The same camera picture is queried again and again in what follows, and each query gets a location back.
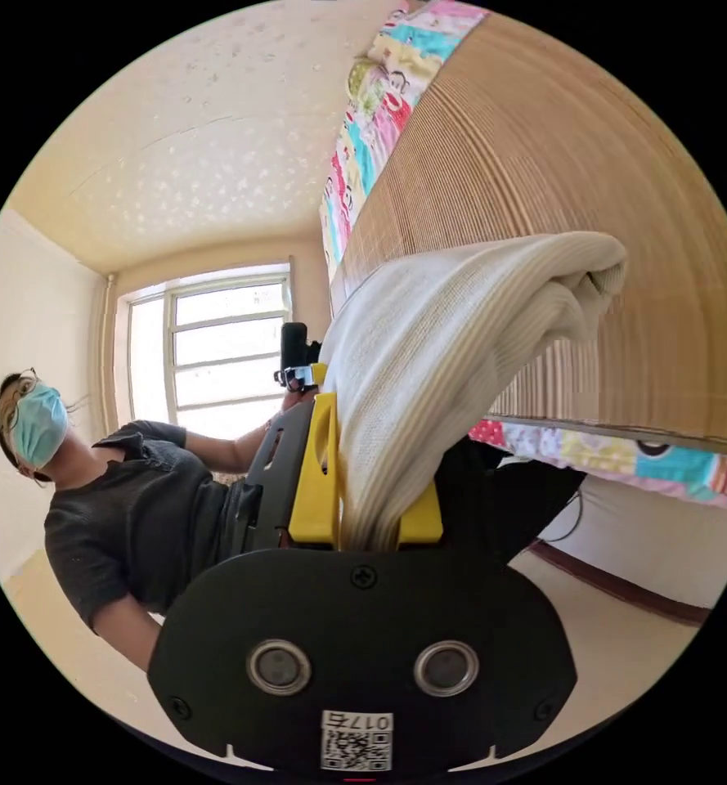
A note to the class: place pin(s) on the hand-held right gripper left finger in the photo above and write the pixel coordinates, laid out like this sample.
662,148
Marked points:
315,478

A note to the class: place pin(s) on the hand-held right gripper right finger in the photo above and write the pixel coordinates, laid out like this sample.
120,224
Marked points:
424,521

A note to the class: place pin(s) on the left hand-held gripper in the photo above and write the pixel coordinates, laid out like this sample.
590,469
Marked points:
292,376

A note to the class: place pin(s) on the beige pants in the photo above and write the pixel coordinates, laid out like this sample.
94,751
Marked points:
461,343

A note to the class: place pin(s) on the person's left forearm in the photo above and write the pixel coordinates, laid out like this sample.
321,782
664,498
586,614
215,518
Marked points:
231,451

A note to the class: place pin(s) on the person's left hand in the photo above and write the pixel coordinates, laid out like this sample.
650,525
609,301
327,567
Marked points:
294,401

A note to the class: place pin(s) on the window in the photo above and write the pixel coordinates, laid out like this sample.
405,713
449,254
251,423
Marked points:
216,349

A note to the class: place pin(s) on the person's body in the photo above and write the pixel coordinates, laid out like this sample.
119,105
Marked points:
130,490

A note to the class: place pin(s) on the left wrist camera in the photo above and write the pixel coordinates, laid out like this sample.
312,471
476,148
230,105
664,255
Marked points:
294,343

